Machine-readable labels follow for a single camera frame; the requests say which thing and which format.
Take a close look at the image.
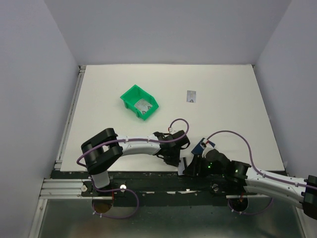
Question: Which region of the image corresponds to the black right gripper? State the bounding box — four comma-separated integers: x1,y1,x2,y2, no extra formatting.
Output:
182,152,225,177

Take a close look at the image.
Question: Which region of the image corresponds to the grey striped credit card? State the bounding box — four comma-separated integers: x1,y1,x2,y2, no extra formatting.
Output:
177,157,187,176

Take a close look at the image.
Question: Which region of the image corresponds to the blue leather card holder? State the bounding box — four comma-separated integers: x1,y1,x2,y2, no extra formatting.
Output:
191,138,205,156

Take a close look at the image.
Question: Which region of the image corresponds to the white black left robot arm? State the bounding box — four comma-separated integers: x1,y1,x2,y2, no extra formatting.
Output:
81,128,190,196

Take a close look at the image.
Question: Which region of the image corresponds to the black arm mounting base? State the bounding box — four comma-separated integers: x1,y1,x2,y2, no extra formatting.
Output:
81,172,249,211

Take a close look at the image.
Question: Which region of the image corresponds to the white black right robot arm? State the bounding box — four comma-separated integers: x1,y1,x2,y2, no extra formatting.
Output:
183,148,317,219

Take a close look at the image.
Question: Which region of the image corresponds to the silver card on table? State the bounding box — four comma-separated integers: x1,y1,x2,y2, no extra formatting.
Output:
186,90,196,103

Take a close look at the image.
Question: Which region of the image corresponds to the green plastic bin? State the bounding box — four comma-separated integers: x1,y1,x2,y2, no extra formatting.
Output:
120,84,159,120

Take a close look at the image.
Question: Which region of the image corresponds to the aluminium table edge rail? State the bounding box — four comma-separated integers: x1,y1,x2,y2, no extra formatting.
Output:
53,65,87,171

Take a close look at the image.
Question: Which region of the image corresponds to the aluminium front frame rail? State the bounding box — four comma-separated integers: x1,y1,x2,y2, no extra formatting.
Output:
28,178,92,238

